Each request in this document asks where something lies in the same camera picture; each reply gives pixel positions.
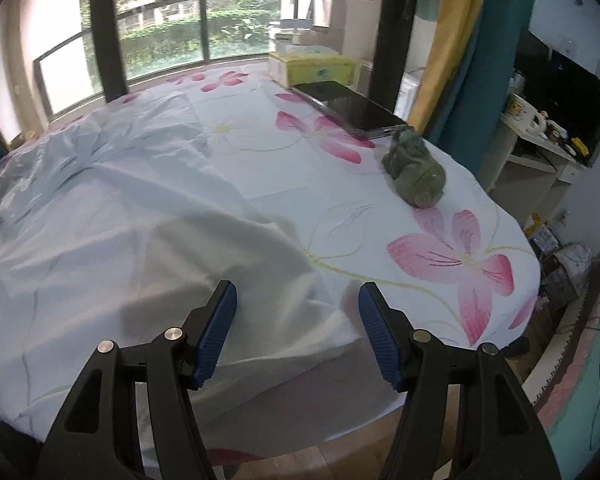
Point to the balcony railing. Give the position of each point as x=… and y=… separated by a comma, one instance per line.
x=202, y=25

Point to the white mug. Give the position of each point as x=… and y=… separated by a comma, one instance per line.
x=522, y=112

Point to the white shirt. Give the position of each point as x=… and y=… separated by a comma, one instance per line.
x=130, y=240

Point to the black window pillar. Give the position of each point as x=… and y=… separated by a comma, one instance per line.
x=107, y=30

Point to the cardboard box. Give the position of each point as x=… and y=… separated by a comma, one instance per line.
x=570, y=272

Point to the black smartphone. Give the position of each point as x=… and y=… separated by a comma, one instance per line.
x=355, y=107

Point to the floral tablecloth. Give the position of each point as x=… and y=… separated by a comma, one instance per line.
x=430, y=260

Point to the yellow curtain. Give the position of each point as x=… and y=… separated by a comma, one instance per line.
x=455, y=35

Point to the pink zigzag-edged foam mat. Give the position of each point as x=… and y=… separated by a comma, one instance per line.
x=580, y=360

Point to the small yellow box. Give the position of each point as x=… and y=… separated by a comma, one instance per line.
x=580, y=146

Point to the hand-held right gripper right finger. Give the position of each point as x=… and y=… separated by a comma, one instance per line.
x=380, y=335

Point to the white desk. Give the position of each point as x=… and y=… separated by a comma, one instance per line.
x=500, y=160

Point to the green stone figurine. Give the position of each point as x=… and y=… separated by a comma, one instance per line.
x=415, y=170

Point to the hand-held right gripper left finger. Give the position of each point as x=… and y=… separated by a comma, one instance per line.
x=215, y=330

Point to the black sliding door frame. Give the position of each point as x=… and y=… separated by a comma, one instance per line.
x=400, y=35

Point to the yellow tissue box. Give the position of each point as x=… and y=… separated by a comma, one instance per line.
x=320, y=67

